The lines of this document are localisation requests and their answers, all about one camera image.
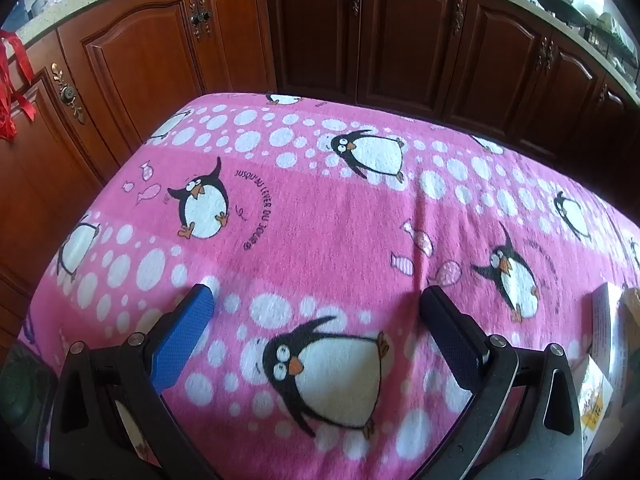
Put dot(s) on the brown wooden base cabinets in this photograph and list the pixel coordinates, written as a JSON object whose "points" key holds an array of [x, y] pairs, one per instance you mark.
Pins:
{"points": [[150, 50]]}

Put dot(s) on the pink penguin printed blanket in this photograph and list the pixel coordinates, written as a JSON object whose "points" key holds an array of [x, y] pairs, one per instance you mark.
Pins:
{"points": [[325, 220]]}

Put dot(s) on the white medicine box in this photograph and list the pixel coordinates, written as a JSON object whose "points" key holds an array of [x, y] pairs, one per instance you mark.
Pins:
{"points": [[602, 320]]}

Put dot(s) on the red ribbon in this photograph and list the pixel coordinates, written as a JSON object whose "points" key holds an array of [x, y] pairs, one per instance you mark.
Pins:
{"points": [[6, 95]]}

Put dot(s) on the dark green round object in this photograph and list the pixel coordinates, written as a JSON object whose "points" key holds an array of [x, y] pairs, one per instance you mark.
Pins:
{"points": [[20, 390]]}

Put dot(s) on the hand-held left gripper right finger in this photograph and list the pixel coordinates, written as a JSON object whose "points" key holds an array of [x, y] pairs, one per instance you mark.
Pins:
{"points": [[455, 340]]}

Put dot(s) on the white orange printed packet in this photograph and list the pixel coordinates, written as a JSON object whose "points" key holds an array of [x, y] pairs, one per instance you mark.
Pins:
{"points": [[595, 395]]}

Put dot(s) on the black wok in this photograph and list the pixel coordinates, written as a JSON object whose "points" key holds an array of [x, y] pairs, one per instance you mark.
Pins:
{"points": [[560, 7]]}

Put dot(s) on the tan crumpled paper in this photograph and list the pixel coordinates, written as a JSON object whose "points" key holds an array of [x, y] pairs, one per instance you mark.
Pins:
{"points": [[632, 302]]}

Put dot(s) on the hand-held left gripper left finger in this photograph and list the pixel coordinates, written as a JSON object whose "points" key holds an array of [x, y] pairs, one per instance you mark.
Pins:
{"points": [[185, 340]]}

